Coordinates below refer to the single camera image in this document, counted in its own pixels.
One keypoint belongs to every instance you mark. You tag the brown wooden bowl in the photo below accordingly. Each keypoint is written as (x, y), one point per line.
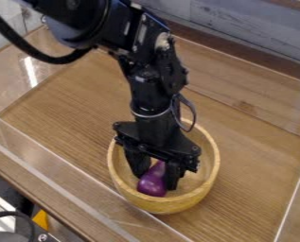
(194, 186)

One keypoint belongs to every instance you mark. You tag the yellow black object under table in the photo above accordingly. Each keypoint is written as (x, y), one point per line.
(41, 220)

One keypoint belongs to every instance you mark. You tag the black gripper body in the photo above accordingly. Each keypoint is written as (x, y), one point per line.
(159, 137)

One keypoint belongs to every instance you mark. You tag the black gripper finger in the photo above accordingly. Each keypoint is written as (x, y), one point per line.
(174, 174)
(139, 161)

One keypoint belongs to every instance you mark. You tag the purple toy eggplant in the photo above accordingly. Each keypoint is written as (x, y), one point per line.
(151, 183)

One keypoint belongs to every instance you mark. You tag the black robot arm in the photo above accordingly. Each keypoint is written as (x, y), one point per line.
(139, 40)

